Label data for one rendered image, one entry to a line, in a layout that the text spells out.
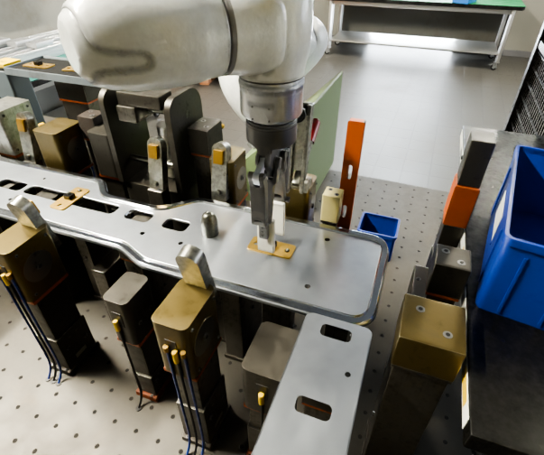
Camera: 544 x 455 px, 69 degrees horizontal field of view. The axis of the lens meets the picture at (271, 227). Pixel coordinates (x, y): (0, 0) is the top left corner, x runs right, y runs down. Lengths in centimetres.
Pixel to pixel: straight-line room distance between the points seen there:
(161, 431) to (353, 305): 46
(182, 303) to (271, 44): 36
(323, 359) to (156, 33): 44
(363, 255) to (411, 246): 55
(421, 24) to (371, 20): 75
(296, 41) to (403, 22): 647
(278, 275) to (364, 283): 14
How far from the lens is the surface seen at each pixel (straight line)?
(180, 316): 56
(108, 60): 45
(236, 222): 79
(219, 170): 86
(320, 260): 70
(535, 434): 56
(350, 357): 58
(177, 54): 46
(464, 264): 63
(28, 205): 79
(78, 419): 94
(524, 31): 703
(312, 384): 55
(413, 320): 56
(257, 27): 49
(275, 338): 61
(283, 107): 54
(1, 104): 125
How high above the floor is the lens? 147
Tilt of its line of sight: 37 degrees down
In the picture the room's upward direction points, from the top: straight up
